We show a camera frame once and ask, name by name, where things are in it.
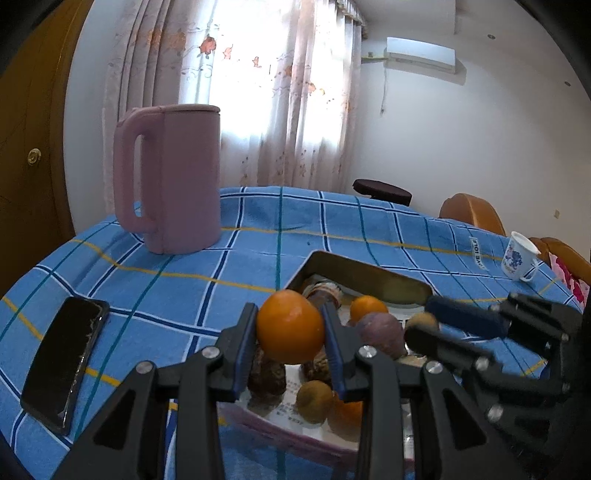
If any purple passion fruit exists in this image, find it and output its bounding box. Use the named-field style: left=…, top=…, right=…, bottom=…
left=353, top=312, right=407, bottom=360

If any small orange tangerine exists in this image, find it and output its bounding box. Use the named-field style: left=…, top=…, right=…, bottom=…
left=349, top=295, right=389, bottom=324
left=328, top=396, right=363, bottom=442

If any dark brown date piece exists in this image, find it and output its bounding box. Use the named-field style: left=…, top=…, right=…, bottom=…
left=301, top=349, right=332, bottom=387

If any dark brown round fruit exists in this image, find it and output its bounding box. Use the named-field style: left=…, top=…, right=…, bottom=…
left=247, top=347, right=287, bottom=399

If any small green-brown kiwi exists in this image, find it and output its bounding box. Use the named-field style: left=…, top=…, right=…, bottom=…
left=295, top=380, right=334, bottom=424

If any large orange tangerine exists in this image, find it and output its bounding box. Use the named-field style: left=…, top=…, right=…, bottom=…
left=256, top=290, right=325, bottom=365

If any white floral mug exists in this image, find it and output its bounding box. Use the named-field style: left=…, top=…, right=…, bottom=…
left=501, top=231, right=542, bottom=283

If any pink floral cushion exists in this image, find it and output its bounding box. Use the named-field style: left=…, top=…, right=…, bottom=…
left=549, top=253, right=590, bottom=307

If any orange leather sofa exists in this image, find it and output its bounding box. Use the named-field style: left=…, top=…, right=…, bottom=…
left=530, top=237, right=591, bottom=284

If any orange leather armchair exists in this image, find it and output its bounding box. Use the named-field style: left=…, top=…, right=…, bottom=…
left=439, top=193, right=506, bottom=236

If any black smartphone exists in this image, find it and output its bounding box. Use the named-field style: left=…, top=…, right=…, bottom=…
left=20, top=297, right=109, bottom=435

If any pink metal tin box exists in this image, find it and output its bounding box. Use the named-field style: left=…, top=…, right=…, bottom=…
left=218, top=251, right=433, bottom=469

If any printed paper liner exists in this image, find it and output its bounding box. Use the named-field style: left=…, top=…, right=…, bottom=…
left=232, top=275, right=424, bottom=469

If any dark round stool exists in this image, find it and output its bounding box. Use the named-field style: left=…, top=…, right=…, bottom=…
left=353, top=179, right=412, bottom=206

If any pink electric kettle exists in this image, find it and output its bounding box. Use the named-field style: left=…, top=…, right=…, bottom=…
left=113, top=104, right=221, bottom=255

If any white air conditioner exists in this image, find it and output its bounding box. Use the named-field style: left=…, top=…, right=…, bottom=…
left=385, top=37, right=457, bottom=74

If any floral sheer curtain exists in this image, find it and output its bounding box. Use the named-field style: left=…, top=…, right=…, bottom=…
left=102, top=1, right=367, bottom=208

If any wooden door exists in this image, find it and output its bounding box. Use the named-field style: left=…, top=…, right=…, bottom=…
left=1, top=1, right=92, bottom=293

